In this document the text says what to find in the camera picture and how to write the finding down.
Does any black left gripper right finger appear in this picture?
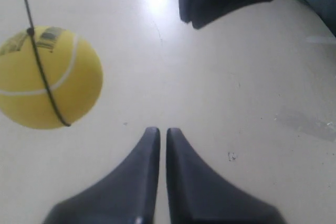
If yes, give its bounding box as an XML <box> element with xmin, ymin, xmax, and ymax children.
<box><xmin>166</xmin><ymin>128</ymin><xmax>285</xmax><ymax>223</ymax></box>

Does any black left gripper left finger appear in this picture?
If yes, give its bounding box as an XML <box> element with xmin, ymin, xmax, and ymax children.
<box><xmin>44</xmin><ymin>127</ymin><xmax>161</xmax><ymax>223</ymax></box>

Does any yellow tennis ball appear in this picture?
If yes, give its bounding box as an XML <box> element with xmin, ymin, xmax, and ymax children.
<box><xmin>1</xmin><ymin>26</ymin><xmax>103</xmax><ymax>130</ymax></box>

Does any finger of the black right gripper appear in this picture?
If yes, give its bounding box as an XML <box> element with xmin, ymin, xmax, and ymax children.
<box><xmin>191</xmin><ymin>0</ymin><xmax>273</xmax><ymax>29</ymax></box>

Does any thin black string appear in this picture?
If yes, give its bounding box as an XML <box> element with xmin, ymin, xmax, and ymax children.
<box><xmin>17</xmin><ymin>0</ymin><xmax>72</xmax><ymax>127</ymax></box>

